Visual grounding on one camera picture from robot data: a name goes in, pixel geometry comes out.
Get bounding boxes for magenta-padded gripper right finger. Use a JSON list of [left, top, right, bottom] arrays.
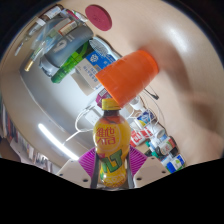
[[125, 145, 171, 189]]

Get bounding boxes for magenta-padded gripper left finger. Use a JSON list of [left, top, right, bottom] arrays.
[[55, 148, 100, 190]]

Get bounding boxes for yellow drink bottle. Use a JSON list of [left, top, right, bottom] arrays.
[[93, 98, 132, 189]]

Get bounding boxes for blue-lidded white jar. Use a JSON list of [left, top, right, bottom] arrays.
[[165, 153, 187, 174]]

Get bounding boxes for red and white canister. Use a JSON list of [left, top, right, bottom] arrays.
[[129, 128, 153, 148]]

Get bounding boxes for white desk lamp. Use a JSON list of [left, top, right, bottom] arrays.
[[37, 123, 80, 161]]

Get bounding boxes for white power strip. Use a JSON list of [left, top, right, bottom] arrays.
[[84, 105, 104, 126]]

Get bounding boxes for magenta snack pouch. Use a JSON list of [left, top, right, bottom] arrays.
[[95, 89, 113, 108]]

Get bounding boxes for orange plastic cup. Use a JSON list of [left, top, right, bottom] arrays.
[[95, 49, 160, 108]]

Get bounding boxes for green glass bottle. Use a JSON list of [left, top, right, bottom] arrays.
[[50, 39, 93, 84]]

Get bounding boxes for white and blue carton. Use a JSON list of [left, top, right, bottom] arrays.
[[74, 49, 118, 90]]

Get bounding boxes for gold-capped clear glass bottle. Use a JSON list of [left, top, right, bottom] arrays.
[[23, 33, 61, 73]]

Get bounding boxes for grey shaker bottle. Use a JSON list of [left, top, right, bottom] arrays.
[[39, 25, 96, 69]]

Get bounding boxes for flat round red coaster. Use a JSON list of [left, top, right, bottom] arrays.
[[84, 4, 113, 32]]

